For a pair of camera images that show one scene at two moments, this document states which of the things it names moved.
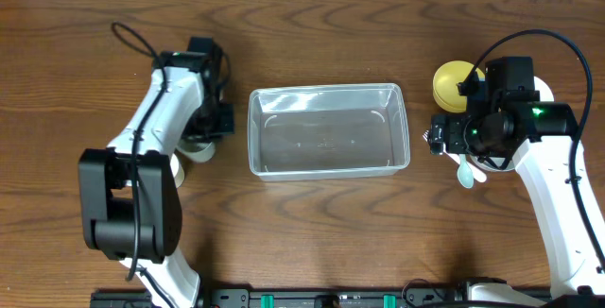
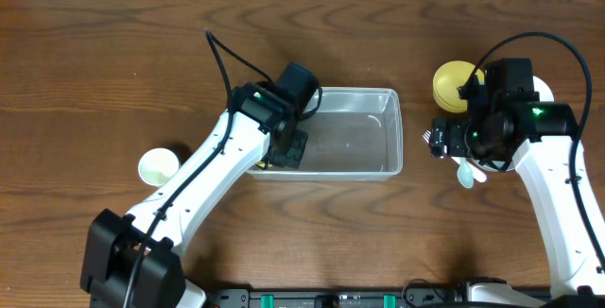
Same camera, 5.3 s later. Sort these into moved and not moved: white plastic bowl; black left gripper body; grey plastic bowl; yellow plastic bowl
Moved: black left gripper body
Not moved: grey plastic bowl; yellow plastic bowl; white plastic bowl
